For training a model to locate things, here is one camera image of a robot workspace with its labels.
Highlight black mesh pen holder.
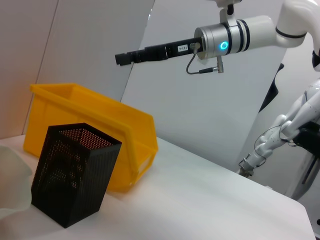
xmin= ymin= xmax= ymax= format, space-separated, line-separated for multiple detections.
xmin=31 ymin=122 xmax=123 ymax=229

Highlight white humanoid robot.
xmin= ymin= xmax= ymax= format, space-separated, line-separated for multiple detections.
xmin=237 ymin=77 xmax=320 ymax=201

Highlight yellow plastic bin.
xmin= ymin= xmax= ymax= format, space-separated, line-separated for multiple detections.
xmin=22 ymin=82 xmax=160 ymax=193

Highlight pale green glass fruit bowl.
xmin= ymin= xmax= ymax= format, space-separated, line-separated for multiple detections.
xmin=0 ymin=146 xmax=33 ymax=220

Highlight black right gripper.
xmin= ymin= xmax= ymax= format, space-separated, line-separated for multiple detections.
xmin=114 ymin=37 xmax=205 ymax=67

